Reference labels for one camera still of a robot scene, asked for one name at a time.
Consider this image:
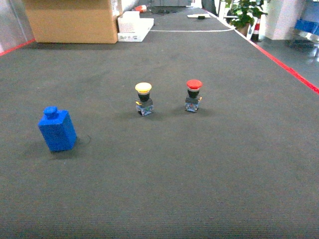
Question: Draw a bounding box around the blue rectangular block part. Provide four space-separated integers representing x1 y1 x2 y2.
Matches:
38 106 77 151

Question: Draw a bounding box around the yellow mushroom push button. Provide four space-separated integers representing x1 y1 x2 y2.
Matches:
135 82 154 116

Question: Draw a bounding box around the red mushroom push button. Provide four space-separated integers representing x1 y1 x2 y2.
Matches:
184 79 203 113

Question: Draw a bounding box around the white flat cardboard box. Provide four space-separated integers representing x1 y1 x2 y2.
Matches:
118 18 155 42

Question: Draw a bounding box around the small white box on top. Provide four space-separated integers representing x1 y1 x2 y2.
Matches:
118 11 140 25

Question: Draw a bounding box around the orange white cylinder object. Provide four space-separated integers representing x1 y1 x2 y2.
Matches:
134 5 147 13

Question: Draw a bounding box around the red white traffic cone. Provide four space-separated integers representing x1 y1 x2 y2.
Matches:
251 18 261 42

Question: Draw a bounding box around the green potted plant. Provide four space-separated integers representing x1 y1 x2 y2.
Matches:
227 0 267 37

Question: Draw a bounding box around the large brown cardboard box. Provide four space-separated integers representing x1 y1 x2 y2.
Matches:
23 0 122 44

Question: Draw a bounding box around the red conveyor side rail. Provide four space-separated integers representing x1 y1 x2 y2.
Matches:
195 12 319 93

